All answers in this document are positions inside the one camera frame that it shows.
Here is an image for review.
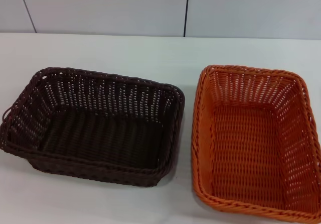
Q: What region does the dark brown woven basket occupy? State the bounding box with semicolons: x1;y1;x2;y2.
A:
0;67;186;187

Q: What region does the orange woven basket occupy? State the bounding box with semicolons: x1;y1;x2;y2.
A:
192;64;321;224

